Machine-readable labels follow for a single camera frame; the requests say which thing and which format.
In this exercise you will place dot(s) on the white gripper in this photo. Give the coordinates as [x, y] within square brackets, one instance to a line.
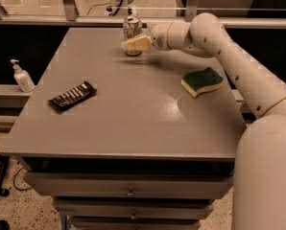
[158, 35]

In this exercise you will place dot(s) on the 7up soda can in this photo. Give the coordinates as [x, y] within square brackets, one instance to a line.
[132, 27]

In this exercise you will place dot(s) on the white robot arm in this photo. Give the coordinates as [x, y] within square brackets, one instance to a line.
[259, 193]

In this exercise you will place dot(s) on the green yellow sponge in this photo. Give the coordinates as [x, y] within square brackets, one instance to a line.
[204, 81]

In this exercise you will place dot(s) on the black snack bar wrapper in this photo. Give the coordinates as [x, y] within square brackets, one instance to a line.
[72, 97]

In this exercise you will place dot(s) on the white pump dispenser bottle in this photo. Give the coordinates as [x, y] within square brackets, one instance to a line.
[22, 77]

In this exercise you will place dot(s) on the top grey drawer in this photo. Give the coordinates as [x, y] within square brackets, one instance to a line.
[128, 186]

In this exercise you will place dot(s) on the grey drawer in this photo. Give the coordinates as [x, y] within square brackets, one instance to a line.
[128, 186]
[142, 208]
[133, 224]

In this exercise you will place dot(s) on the middle grey drawer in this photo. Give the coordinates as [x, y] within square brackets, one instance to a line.
[142, 208]

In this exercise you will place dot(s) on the bottom grey drawer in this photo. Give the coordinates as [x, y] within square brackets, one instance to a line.
[133, 224]

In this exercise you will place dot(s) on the metal railing frame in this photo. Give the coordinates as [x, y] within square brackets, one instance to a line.
[236, 14]

